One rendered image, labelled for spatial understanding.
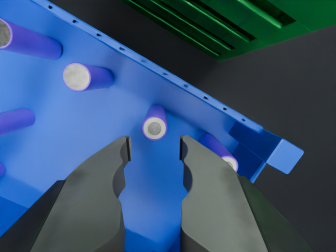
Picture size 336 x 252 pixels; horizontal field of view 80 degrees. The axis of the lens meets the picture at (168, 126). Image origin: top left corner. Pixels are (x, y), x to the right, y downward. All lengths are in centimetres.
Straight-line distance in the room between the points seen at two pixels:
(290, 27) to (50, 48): 23
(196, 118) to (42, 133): 16
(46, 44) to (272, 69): 51
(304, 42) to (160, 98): 49
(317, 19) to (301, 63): 41
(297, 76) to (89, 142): 54
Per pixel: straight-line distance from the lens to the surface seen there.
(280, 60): 61
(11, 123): 21
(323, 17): 23
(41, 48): 19
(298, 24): 25
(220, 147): 17
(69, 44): 22
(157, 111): 16
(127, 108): 20
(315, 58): 66
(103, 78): 17
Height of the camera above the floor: 52
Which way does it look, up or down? 77 degrees down
